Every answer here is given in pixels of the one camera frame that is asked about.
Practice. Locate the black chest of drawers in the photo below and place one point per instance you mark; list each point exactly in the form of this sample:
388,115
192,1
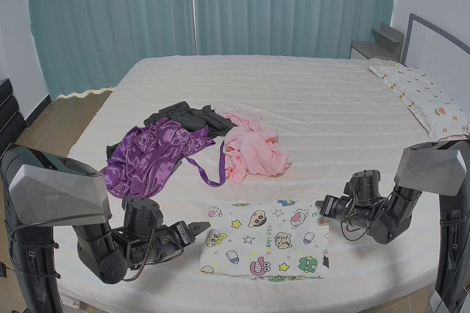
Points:
11,109

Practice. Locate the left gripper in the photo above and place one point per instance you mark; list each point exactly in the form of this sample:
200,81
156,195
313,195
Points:
165,242

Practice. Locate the pink garment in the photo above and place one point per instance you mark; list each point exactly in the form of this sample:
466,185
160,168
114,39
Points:
257,153

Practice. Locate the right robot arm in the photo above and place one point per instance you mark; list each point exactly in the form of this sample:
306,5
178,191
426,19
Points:
429,172

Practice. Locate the white printed pillow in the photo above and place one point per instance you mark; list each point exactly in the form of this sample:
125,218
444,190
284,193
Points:
426,98

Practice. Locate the white printed pyjama top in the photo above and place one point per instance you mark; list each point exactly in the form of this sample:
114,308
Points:
264,242

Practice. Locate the grey bedside table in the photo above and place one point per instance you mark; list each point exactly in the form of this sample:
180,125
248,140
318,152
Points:
374,45

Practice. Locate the purple garment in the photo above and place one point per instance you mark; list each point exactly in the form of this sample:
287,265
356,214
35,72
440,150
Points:
150,153

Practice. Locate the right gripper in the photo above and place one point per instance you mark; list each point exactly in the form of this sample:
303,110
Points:
334,208

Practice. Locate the black garment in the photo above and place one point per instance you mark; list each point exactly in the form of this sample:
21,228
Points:
191,119

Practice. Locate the bed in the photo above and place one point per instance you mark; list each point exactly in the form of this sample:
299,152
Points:
293,102

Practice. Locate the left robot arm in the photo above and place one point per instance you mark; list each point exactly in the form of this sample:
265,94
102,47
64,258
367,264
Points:
55,190

